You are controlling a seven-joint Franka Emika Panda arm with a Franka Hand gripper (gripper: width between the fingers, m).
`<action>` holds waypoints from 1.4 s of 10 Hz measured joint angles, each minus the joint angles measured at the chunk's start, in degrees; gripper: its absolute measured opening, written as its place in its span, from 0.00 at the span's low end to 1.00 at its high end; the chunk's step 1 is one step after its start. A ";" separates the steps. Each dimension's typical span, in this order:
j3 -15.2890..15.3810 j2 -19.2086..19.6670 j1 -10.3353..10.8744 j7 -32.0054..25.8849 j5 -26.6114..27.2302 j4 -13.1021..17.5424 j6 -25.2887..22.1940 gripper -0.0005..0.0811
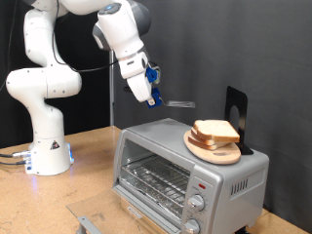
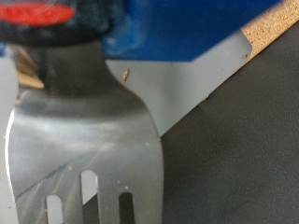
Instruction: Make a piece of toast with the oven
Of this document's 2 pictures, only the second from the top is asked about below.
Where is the metal spatula with blue block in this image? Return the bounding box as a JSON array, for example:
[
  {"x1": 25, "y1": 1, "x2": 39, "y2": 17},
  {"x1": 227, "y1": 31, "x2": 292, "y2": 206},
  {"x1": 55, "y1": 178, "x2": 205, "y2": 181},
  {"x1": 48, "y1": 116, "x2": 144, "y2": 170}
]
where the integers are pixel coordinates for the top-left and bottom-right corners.
[{"x1": 0, "y1": 0, "x2": 283, "y2": 224}]

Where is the silver toaster oven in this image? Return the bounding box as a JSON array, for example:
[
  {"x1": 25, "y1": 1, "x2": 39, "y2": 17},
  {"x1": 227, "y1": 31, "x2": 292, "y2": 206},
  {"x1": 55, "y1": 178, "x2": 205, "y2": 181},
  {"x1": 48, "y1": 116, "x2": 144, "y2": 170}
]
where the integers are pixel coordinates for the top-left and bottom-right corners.
[{"x1": 0, "y1": 29, "x2": 252, "y2": 224}]

